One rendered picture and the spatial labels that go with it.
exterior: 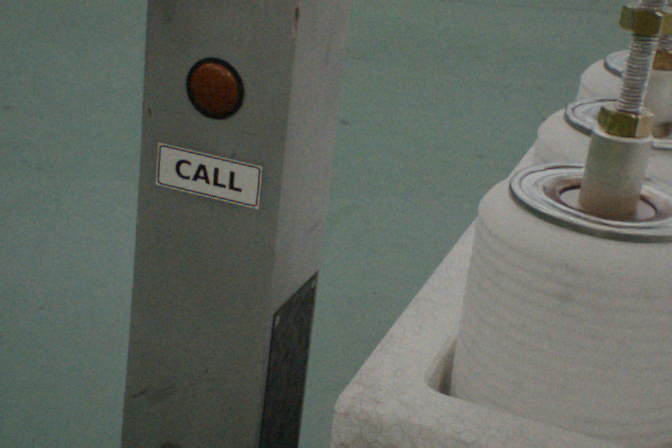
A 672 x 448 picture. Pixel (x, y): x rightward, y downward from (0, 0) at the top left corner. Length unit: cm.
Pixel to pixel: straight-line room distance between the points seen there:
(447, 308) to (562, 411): 10
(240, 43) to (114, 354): 38
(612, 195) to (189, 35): 19
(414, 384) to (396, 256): 58
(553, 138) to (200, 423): 21
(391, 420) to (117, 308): 49
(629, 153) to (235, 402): 22
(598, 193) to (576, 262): 4
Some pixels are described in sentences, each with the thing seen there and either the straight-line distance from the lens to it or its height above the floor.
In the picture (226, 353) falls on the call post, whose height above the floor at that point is 14.
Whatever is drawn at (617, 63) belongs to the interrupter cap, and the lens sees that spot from 72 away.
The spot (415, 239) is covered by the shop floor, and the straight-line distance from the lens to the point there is 111.
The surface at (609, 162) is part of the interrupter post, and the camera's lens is 49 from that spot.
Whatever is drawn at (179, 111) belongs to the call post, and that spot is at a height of 25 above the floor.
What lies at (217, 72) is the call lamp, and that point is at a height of 27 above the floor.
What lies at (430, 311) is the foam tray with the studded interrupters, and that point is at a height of 18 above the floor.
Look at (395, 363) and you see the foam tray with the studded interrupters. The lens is 50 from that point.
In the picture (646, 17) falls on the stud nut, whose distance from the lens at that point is 47.
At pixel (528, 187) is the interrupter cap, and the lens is 50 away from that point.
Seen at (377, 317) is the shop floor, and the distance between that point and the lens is 96.
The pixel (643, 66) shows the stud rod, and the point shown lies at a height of 31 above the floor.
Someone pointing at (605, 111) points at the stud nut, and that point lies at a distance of 49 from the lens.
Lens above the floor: 41
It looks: 21 degrees down
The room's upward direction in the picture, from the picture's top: 7 degrees clockwise
